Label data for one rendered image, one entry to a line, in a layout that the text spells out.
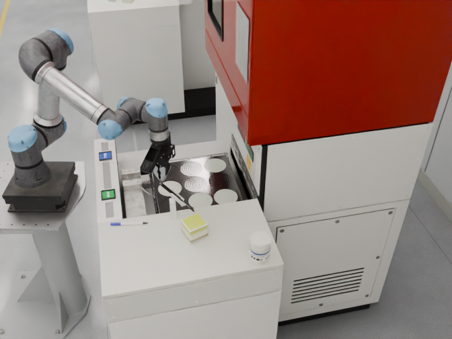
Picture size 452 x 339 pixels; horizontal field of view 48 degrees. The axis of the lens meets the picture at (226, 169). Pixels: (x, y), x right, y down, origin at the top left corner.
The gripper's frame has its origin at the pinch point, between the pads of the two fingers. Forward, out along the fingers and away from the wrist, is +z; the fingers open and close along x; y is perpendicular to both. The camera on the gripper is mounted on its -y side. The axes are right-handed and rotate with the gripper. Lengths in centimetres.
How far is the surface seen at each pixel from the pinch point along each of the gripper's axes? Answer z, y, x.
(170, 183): 9.9, 9.3, 1.4
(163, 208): 10.0, -5.0, -3.3
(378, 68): -49, 35, -71
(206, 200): 9.9, 6.3, -17.4
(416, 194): 100, 159, -99
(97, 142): 4.0, 14.2, 41.9
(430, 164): 81, 171, -102
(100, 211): 4.0, -22.2, 14.0
